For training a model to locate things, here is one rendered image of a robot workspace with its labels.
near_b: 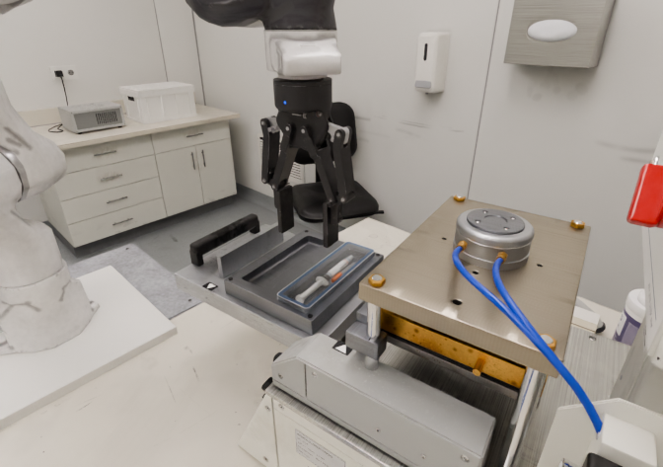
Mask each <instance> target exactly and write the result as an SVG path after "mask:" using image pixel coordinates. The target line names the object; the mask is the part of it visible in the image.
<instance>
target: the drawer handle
mask: <svg viewBox="0 0 663 467"><path fill-rule="evenodd" d="M249 230H250V232H251V233H254V234H257V233H259V232H260V229H259V220H258V216H257V215H256V214H253V213H251V214H249V215H247V216H245V217H243V218H241V219H239V220H237V221H235V222H233V223H231V224H229V225H227V226H224V227H222V228H220V229H218V230H216V231H214V232H212V233H210V234H208V235H206V236H204V237H202V238H200V239H198V240H196V241H194V242H192V243H191V244H190V245H189V247H190V250H189V253H190V258H191V263H192V264H194V265H196V266H198V267H200V266H201V265H203V264H204V261H203V255H204V254H206V253H208V252H210V251H212V250H214V249H216V248H218V247H219V246H221V245H223V244H225V243H227V242H229V241H231V240H233V239H234V238H236V237H238V236H240V235H242V234H244V233H246V232H247V231H249Z"/></svg>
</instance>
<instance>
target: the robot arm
mask: <svg viewBox="0 0 663 467"><path fill-rule="evenodd" d="M32 1H33V0H0V14H1V15H4V14H7V13H8V12H10V11H11V10H13V9H14V8H17V7H19V6H22V5H24V4H27V3H29V2H32ZM185 2H186V4H187V5H188V6H189V7H190V8H191V9H192V11H193V12H194V13H195V14H196V15H197V16H198V17H199V18H200V19H202V20H204V21H206V22H208V23H210V24H213V25H216V26H219V27H239V28H264V30H263V33H264V46H265V59H266V70H268V71H271V72H277V74H278V77H277V78H274V79H273V94H274V105H275V107H276V108H277V109H278V114H277V116H272V117H265V118H262V119H261V120H260V126H261V130H262V135H263V138H262V164H261V181H262V182H263V183H264V184H269V185H270V186H271V188H272V189H273V194H274V205H275V208H277V216H278V230H279V232H280V233H284V232H286V231H287V230H289V229H291V228H292V227H294V212H293V193H292V186H290V185H288V184H290V183H288V179H289V176H290V173H291V170H292V166H293V163H294V160H295V157H296V154H297V151H298V149H299V148H302V149H304V150H307V151H308V152H309V155H310V157H311V158H312V159H313V160H314V162H315V165H316V168H317V170H318V173H319V176H320V179H321V182H322V185H323V187H324V190H325V193H326V196H327V199H328V200H327V201H325V202H323V232H324V247H326V248H328V247H330V246H331V245H332V244H334V243H335V242H336V241H337V240H338V223H340V222H341V221H342V204H345V203H347V202H349V201H350V200H352V199H353V198H355V196H356V192H355V185H354V176H353V168H352V159H351V151H350V140H351V135H352V128H351V127H350V126H346V127H341V126H339V125H336V124H333V121H332V117H331V107H332V78H331V77H328V75H338V74H340V73H341V54H340V52H339V50H338V47H337V27H336V21H335V15H334V9H333V7H334V2H335V0H185ZM279 129H280V130H281V131H282V133H283V136H282V140H281V143H280V130H279ZM329 134H331V142H333V145H332V151H333V159H334V164H333V161H332V156H331V147H330V144H329V141H328V139H327V137H328V136H329ZM279 143H280V147H279ZM319 147H321V149H320V150H318V149H317V148H319ZM279 148H280V149H281V151H280V154H279ZM334 166H335V167H334ZM66 170H67V165H66V161H65V156H64V153H63V152H62V151H61V150H60V149H59V147H58V146H57V145H56V144H55V143H54V141H52V140H50V139H48V138H46V137H44V136H42V135H40V134H38V133H36V132H34V131H33V130H32V129H31V128H30V126H29V125H28V124H27V123H26V122H25V121H24V120H23V119H22V117H21V116H20V115H19V114H18V113H17V112H16V110H15V109H14V108H13V106H12V105H11V103H10V100H9V98H8V95H7V93H6V91H5V88H4V86H3V83H2V81H1V78H0V355H1V354H8V353H14V352H37V351H41V350H49V349H53V348H56V347H58V346H60V345H61V344H63V343H65V342H67V341H69V340H71V339H73V338H74V337H76V336H78V335H80V334H81V332H82V331H83V330H84V329H85V328H86V326H87V325H88V324H89V323H90V321H91V319H92V317H93V315H94V313H95V312H96V311H97V310H98V308H99V307H100V305H99V303H98V302H96V301H93V300H91V299H89V298H88V297H87V294H86V292H85V290H84V287H83V285H82V283H81V280H80V279H76V278H74V277H71V276H70V272H69V269H68V267H67V263H66V262H65V261H64V260H63V259H62V257H61V254H60V252H59V249H58V246H57V243H56V240H55V238H54V235H53V232H52V229H51V228H50V227H48V226H47V225H45V224H44V223H42V222H41V221H37V220H33V219H23V218H22V217H21V215H20V214H19V213H18V211H17V209H16V203H17V202H19V201H22V200H24V199H26V198H29V197H31V196H34V195H37V194H40V193H42V192H44V191H46V190H47V189H49V188H50V187H51V186H53V185H54V184H55V183H57V182H58V181H59V180H60V179H62V178H63V177H64V175H65V172H66ZM269 172H270V174H269ZM286 185H287V186H286Z"/></svg>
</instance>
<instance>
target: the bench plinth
mask: <svg viewBox="0 0 663 467"><path fill-rule="evenodd" d="M232 203H233V196H232V195H230V196H227V197H224V198H221V199H218V200H215V201H212V202H209V203H207V204H204V205H201V206H198V207H195V208H192V209H189V210H186V211H183V212H180V213H177V214H174V215H171V216H167V217H165V218H162V219H159V220H156V221H153V222H150V223H147V224H144V225H141V226H138V227H135V228H132V229H129V230H126V231H123V232H120V233H117V234H114V235H111V236H109V237H106V238H103V239H100V240H97V241H94V242H91V243H88V244H85V245H82V246H79V247H76V248H75V247H73V246H72V245H71V244H70V243H69V242H68V241H67V240H66V239H65V238H64V237H63V236H62V234H61V233H60V232H59V231H58V230H57V229H56V228H55V227H54V226H53V225H52V224H51V223H50V225H51V228H52V231H53V233H54V235H55V236H56V237H57V238H58V239H59V240H60V241H61V242H62V243H63V244H64V245H65V246H66V247H67V248H68V249H69V250H70V252H71V253H72V254H73V255H74V256H75V257H76V258H80V257H83V256H85V255H88V254H91V253H94V252H97V251H100V250H102V249H104V248H107V247H110V246H113V245H116V244H119V243H122V242H124V241H127V240H130V239H133V238H136V237H139V236H142V235H144V234H147V233H150V232H153V231H156V230H159V229H162V228H164V227H167V226H170V225H173V224H176V223H179V222H182V221H184V220H187V219H190V218H193V217H195V216H198V215H201V214H203V213H206V212H209V211H212V210H215V209H218V208H221V207H223V206H226V205H229V204H232Z"/></svg>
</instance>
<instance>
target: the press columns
mask: <svg viewBox="0 0 663 467"><path fill-rule="evenodd" d="M382 318H383V308H381V307H379V306H376V305H374V304H371V303H369V302H368V305H367V325H366V336H367V338H369V341H370V339H371V340H378V339H380V338H381V332H382ZM379 359H380V358H379ZM379 359H378V360H375V359H373V358H371V357H369V356H367V355H365V367H366V368H367V369H368V370H371V371H374V370H377V369H378V368H379ZM546 378H547V375H546V374H544V373H542V372H540V371H537V370H535V369H532V368H530V367H527V366H526V369H525V372H524V375H523V379H522V382H521V386H520V389H519V393H518V396H517V400H516V403H515V406H514V410H513V413H512V417H511V420H510V424H509V427H508V430H507V434H506V436H505V440H504V443H503V447H502V450H501V454H500V457H499V460H498V464H497V467H517V465H518V462H519V459H520V456H521V453H522V450H523V447H524V444H525V441H526V438H527V435H528V432H529V429H530V426H531V423H532V419H533V416H534V414H535V411H536V408H537V405H538V402H539V399H540V396H541V393H542V390H543V387H544V384H545V381H546Z"/></svg>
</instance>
